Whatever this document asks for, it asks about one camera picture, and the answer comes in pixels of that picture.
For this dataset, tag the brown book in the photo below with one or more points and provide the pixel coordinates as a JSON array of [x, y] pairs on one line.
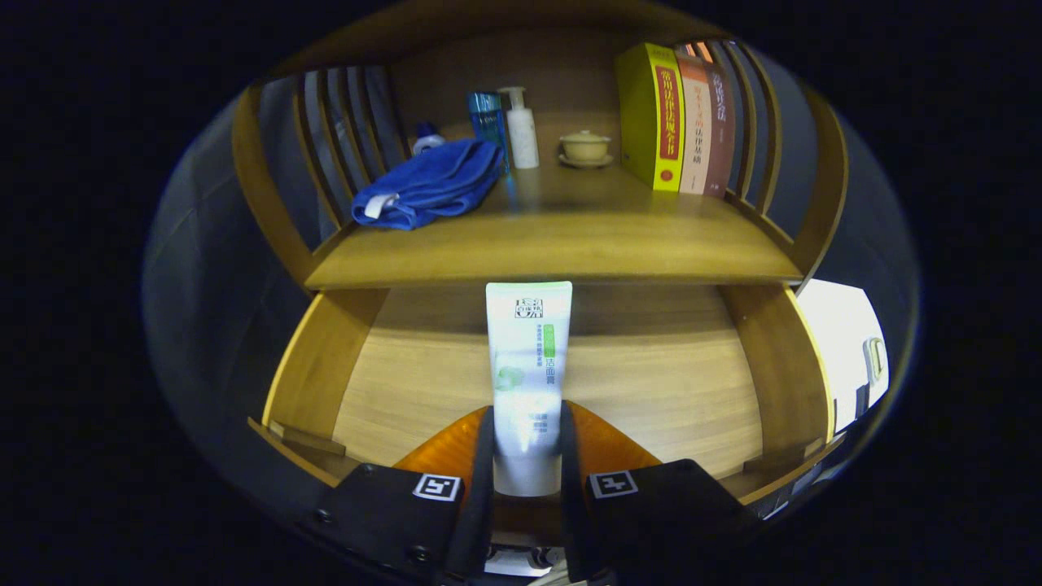
[[720, 122]]

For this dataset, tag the wooden cabinet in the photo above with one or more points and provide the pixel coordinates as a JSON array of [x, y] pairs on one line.
[[448, 73]]

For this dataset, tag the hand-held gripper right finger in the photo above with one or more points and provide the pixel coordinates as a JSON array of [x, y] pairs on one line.
[[574, 521]]

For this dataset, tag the blue folded towel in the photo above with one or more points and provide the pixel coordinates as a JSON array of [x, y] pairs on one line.
[[431, 187]]

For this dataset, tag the orange white book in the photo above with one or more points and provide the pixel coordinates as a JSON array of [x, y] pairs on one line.
[[693, 122]]

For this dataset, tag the white side cabinet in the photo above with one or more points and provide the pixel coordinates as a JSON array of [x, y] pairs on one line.
[[838, 334]]

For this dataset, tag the beige lidded teacup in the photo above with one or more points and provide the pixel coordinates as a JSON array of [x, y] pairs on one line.
[[584, 146]]

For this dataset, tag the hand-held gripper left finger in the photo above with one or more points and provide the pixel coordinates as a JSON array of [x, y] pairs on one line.
[[476, 521]]

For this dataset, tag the yellow book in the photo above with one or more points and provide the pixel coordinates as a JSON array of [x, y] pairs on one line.
[[647, 114]]

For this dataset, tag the small white blue-capped bottle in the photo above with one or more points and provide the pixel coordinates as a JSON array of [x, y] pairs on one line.
[[426, 140]]

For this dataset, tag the white green facial cleanser tube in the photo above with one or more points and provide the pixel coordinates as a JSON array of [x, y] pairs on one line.
[[527, 358]]

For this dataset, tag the white pump bottle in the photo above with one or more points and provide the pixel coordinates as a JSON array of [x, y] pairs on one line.
[[522, 130]]

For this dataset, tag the blue bottle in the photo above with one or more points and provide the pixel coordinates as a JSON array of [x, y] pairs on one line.
[[487, 114]]

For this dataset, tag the wooden drawer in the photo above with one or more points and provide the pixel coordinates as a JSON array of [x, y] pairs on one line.
[[651, 382]]

